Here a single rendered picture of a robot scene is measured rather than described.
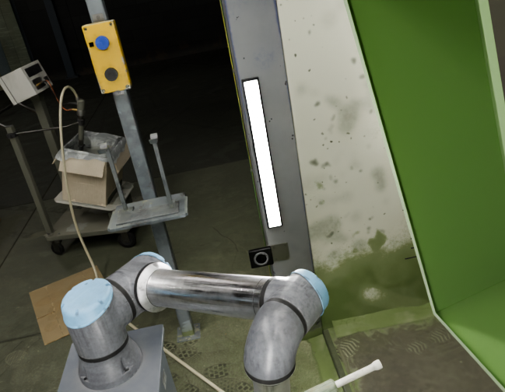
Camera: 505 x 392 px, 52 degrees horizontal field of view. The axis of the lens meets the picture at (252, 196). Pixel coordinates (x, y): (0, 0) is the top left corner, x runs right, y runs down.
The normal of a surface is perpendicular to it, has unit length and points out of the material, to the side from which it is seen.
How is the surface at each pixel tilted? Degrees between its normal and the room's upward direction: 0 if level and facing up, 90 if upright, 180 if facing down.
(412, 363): 0
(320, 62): 90
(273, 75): 90
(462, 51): 90
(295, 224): 90
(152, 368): 0
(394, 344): 0
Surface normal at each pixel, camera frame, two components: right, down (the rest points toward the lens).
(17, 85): -0.07, 0.44
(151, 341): -0.17, -0.89
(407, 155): 0.22, 0.38
